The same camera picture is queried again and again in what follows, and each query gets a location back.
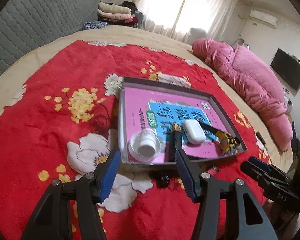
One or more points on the white curtain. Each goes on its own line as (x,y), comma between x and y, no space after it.
(176,18)

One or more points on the beige bed sheet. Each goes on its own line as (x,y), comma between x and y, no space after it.
(13,79)

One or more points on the grey quilted headboard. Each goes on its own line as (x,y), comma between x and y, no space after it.
(29,24)

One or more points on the pink quilted duvet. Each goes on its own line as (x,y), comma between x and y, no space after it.
(254,82)

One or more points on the red lighter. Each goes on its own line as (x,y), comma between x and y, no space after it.
(213,170)

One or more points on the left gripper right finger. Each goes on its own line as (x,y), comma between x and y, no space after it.
(245,217)

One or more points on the white earbuds case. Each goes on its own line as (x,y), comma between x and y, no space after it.
(194,132)

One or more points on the folded clothes stack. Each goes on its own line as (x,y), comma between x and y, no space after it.
(125,14)

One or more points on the yellow black wrist watch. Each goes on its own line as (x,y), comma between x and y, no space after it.
(227,142)

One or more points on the white medicine bottle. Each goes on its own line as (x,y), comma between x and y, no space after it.
(147,143)

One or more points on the pink Chinese workbook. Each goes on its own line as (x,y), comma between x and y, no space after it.
(158,108)

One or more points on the blue patterned cloth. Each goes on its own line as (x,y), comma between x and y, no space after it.
(94,25)

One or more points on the white air conditioner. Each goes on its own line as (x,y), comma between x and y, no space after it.
(264,18)

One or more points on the white plastic jar lid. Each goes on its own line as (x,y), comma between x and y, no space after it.
(158,158)

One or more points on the red floral blanket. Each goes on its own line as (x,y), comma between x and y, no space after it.
(70,106)

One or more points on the grey cardboard box tray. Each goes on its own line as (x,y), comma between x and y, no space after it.
(207,151)

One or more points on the black blanket label tag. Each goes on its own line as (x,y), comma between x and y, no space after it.
(260,138)

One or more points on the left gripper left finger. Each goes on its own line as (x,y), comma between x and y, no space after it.
(51,216)

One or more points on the black television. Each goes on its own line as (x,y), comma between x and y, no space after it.
(287,67)

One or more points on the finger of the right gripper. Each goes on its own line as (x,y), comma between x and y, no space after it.
(269,169)
(247,169)

